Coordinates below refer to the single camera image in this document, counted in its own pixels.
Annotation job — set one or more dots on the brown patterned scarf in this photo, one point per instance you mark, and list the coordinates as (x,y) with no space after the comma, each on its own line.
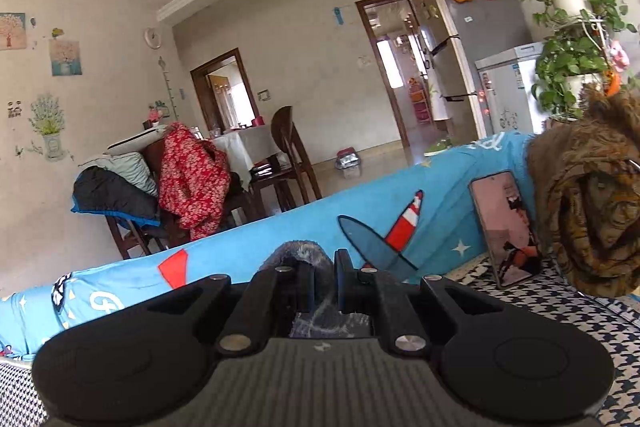
(585,207)

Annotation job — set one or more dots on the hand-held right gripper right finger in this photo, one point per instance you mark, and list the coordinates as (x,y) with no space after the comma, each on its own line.
(342,282)

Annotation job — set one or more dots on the white-clothed dining table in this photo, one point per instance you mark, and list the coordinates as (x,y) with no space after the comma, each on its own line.
(245,147)

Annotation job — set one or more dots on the blue printed sofa cover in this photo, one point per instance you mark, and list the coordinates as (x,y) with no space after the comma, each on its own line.
(280,232)

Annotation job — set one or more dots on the height chart wall sticker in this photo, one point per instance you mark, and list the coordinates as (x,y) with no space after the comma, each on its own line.
(170,87)

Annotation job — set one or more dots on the pale green pillow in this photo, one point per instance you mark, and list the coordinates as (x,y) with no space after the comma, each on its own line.
(130,167)

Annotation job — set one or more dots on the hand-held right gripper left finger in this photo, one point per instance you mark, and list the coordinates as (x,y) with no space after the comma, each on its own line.
(305,287)

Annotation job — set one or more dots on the green trailing potted plant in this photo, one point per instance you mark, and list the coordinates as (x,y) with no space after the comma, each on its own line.
(565,57)

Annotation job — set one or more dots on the lavender pot wall sticker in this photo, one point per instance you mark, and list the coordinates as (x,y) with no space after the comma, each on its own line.
(50,132)

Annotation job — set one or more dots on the grey refrigerator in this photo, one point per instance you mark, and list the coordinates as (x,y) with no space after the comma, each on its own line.
(470,47)

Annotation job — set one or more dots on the white pillow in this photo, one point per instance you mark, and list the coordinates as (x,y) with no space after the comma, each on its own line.
(135,142)

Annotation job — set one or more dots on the wall light switch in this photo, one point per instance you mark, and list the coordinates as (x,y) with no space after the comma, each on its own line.
(264,95)

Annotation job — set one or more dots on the round wall clock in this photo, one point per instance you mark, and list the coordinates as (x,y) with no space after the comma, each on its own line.
(152,38)

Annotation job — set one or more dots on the silver foil bag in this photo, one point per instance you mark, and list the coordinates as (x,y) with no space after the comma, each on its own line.
(348,162)

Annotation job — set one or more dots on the black and blue jacket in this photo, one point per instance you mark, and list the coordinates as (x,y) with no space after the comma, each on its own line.
(115,197)

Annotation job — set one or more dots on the flower vase wall picture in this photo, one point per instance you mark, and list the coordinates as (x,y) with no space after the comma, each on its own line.
(65,57)

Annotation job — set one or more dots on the brown wooden door frame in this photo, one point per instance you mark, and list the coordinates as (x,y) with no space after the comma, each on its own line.
(370,57)
(196,92)

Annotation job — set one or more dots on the blue wall sticker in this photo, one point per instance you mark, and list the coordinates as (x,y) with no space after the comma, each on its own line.
(339,15)

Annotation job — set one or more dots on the houndstooth sofa seat cover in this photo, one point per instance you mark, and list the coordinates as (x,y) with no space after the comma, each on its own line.
(590,322)

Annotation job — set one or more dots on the red floral jacket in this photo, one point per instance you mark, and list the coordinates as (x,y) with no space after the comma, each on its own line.
(192,177)

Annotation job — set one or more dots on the smartphone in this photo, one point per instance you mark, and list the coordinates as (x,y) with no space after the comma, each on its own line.
(505,227)

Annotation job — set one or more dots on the grey patterned fleece jacket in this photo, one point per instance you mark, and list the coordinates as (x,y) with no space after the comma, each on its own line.
(295,252)

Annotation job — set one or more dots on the wooden chair holding clothes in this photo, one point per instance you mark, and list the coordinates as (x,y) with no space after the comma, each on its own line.
(125,237)

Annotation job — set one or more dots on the dark wooden dining chair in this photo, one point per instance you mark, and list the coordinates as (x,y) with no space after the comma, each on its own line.
(295,157)

